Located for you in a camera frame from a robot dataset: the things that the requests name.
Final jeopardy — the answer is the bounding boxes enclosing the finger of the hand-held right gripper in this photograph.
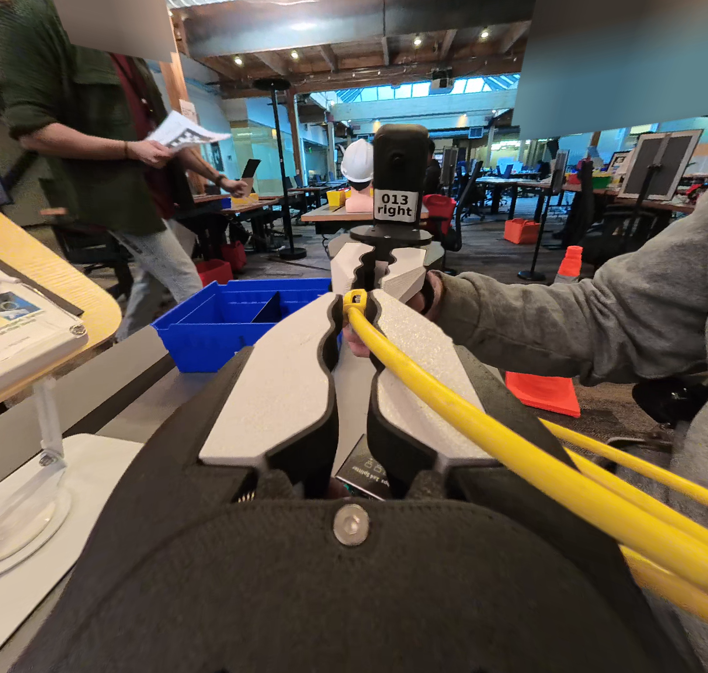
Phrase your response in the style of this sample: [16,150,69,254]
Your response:
[381,247,428,302]
[330,242,377,296]

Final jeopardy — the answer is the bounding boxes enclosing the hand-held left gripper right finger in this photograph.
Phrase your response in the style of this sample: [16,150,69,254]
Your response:
[365,288,501,499]

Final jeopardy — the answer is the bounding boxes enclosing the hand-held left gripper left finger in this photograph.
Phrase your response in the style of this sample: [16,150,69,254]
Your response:
[198,292,344,499]

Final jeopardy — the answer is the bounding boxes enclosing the yellow ethernet cable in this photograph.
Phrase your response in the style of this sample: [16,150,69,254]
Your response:
[342,288,708,602]

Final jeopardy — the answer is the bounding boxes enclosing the black ethernet splitter box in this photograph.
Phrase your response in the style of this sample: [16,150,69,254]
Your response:
[334,435,391,501]

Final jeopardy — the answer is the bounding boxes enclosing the person's right forearm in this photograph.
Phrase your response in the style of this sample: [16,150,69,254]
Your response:
[434,197,708,387]

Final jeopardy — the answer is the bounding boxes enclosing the person's right hand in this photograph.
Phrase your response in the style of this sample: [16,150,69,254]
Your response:
[412,272,445,315]

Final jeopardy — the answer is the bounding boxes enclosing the white hard hat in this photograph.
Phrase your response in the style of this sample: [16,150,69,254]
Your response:
[340,138,376,184]

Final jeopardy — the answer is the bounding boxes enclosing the pink mannequin head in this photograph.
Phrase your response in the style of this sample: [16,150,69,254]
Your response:
[346,179,378,213]

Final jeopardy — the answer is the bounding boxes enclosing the red bag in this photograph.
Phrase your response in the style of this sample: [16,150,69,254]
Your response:
[423,194,457,237]

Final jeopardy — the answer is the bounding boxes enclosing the wood-edged desk with mannequin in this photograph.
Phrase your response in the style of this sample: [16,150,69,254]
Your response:
[301,204,429,237]

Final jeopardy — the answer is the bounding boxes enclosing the blue plastic storage bin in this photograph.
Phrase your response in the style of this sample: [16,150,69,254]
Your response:
[151,278,333,374]

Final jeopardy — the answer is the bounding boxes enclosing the black pole stand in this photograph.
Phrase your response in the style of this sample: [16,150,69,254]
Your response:
[253,78,308,260]

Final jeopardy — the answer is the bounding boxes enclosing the orange plastic bin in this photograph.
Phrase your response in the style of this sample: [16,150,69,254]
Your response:
[504,218,541,245]

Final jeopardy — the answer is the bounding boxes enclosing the black stanchion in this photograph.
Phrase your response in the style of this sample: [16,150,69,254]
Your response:
[518,208,548,282]

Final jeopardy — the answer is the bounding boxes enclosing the orange traffic cone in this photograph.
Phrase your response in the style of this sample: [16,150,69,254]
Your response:
[506,246,584,418]

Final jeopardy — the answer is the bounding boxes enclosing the instruction sheet on stand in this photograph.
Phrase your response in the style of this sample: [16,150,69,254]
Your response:
[0,214,146,647]

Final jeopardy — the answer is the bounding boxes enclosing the person's grey sweatshirt torso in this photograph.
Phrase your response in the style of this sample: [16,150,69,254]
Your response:
[642,396,708,673]

